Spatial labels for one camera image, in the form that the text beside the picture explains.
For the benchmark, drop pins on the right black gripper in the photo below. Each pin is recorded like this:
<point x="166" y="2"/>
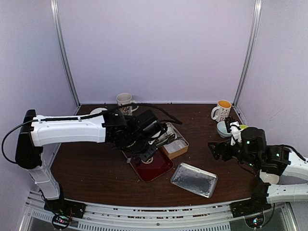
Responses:
<point x="220" y="146"/>

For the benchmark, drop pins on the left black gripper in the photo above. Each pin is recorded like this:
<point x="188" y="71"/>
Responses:
<point x="146" y="156"/>

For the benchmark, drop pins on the black tongs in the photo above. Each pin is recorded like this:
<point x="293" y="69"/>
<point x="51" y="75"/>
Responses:
<point x="161" y="142"/>

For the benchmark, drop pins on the beige illustrated tin lid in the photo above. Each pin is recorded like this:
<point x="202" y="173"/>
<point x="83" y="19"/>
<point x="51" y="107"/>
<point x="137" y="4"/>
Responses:
<point x="194" y="180"/>

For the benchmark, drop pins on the dark red lacquer tray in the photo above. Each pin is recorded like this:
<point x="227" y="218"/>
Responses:
<point x="155" y="167"/>

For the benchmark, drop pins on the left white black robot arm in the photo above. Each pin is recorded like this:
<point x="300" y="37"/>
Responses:
<point x="37" y="131"/>

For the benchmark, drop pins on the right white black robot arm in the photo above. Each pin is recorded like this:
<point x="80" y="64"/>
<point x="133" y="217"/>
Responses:
<point x="278" y="160"/>

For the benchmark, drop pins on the beige chocolate tin box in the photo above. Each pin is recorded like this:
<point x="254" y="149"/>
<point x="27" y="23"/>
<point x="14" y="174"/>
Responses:
<point x="171" y="130"/>

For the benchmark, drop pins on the pale blue bowl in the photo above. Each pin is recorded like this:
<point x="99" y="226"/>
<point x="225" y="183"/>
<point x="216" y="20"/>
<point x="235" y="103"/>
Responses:
<point x="222" y="130"/>

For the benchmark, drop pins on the white paper cup liner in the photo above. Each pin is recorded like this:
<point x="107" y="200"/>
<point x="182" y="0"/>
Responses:
<point x="183" y="143"/>
<point x="170" y="148"/>

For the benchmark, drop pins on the lime green bowl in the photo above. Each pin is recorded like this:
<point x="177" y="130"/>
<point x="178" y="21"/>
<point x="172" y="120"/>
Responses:
<point x="243" y="126"/>

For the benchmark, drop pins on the tall floral beige mug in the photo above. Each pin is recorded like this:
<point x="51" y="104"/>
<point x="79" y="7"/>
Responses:
<point x="123" y="99"/>

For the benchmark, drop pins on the white mug yellow interior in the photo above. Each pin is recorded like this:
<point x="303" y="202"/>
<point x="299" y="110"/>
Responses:
<point x="221" y="111"/>

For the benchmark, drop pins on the white teacup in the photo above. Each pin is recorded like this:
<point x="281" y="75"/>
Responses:
<point x="98" y="110"/>

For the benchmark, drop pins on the white bowl near right base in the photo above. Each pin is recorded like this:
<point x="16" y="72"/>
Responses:
<point x="269" y="178"/>

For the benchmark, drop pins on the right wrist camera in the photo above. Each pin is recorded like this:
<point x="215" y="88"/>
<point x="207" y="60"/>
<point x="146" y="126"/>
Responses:
<point x="233" y="127"/>

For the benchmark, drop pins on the front aluminium rail frame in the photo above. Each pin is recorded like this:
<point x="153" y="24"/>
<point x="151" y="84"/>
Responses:
<point x="100" y="217"/>

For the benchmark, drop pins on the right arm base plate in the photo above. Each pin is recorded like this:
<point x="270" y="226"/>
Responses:
<point x="248" y="207"/>

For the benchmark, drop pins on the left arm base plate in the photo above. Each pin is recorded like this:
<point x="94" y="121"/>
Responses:
<point x="65" y="208"/>

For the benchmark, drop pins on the right aluminium frame post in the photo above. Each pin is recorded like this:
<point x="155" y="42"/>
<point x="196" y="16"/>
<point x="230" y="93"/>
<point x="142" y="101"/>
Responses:
<point x="249" y="51"/>

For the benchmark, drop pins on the aluminium frame post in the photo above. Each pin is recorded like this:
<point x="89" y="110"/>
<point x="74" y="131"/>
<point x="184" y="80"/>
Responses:
<point x="64" y="58"/>
<point x="249" y="51"/>

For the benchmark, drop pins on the left aluminium frame post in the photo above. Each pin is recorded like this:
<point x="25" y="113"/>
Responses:
<point x="64" y="58"/>

